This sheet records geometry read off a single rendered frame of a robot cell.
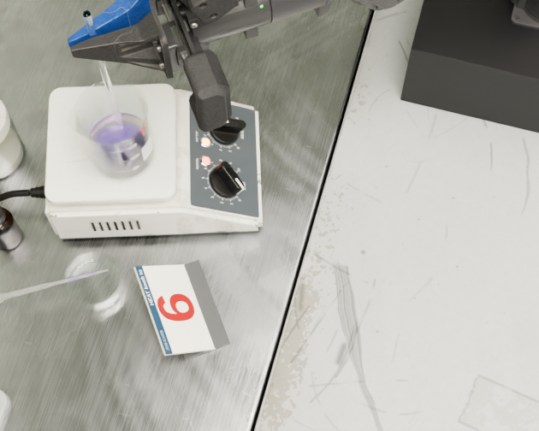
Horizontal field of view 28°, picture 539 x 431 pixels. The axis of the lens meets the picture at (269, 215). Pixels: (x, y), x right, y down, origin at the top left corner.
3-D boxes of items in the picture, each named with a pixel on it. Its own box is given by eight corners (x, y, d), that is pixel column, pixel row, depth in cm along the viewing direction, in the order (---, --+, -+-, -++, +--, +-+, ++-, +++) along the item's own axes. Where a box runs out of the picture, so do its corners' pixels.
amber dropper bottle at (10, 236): (27, 227, 105) (10, 198, 99) (14, 255, 104) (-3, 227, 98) (-1, 219, 106) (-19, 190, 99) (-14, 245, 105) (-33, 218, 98)
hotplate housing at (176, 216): (258, 118, 110) (257, 78, 103) (263, 236, 105) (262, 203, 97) (41, 126, 110) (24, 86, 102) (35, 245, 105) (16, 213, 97)
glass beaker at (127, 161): (149, 116, 101) (138, 69, 93) (166, 175, 98) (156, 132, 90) (75, 136, 100) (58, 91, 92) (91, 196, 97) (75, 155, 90)
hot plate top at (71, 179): (176, 86, 102) (175, 82, 102) (177, 201, 98) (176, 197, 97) (50, 91, 102) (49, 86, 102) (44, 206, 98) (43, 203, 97)
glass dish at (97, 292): (115, 317, 102) (112, 310, 100) (60, 305, 102) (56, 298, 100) (131, 264, 104) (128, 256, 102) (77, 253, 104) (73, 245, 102)
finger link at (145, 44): (160, 44, 87) (151, 1, 81) (174, 80, 85) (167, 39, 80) (77, 70, 86) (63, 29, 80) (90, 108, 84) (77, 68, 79)
